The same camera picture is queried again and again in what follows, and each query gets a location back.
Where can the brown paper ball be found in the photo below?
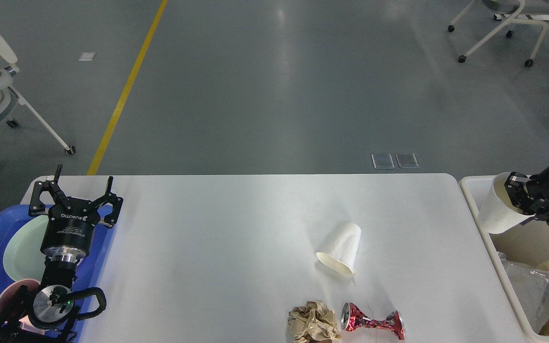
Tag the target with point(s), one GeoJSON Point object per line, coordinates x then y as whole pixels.
{"type": "Point", "coordinates": [313, 323]}

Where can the beige plastic bin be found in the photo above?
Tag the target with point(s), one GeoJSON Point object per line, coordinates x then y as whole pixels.
{"type": "Point", "coordinates": [527, 244]}

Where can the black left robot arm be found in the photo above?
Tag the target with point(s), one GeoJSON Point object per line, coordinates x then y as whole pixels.
{"type": "Point", "coordinates": [49, 313]}

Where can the red foil wrapper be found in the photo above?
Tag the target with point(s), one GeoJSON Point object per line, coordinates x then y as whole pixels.
{"type": "Point", "coordinates": [352, 318]}

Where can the light green plate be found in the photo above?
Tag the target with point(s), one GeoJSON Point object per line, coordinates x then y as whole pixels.
{"type": "Point", "coordinates": [23, 258]}

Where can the aluminium foil tray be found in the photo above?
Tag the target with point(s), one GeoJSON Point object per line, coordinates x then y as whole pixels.
{"type": "Point", "coordinates": [531, 286]}

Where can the white paper cup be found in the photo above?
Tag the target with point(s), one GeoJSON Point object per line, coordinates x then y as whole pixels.
{"type": "Point", "coordinates": [339, 251]}
{"type": "Point", "coordinates": [496, 214]}

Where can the white chair base bar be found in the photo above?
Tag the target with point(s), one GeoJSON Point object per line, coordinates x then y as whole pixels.
{"type": "Point", "coordinates": [501, 17]}

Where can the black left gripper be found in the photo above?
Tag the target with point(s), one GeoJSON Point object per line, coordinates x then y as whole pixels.
{"type": "Point", "coordinates": [70, 231]}

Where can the white wheeled chair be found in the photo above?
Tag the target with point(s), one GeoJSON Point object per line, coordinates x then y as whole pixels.
{"type": "Point", "coordinates": [514, 8]}

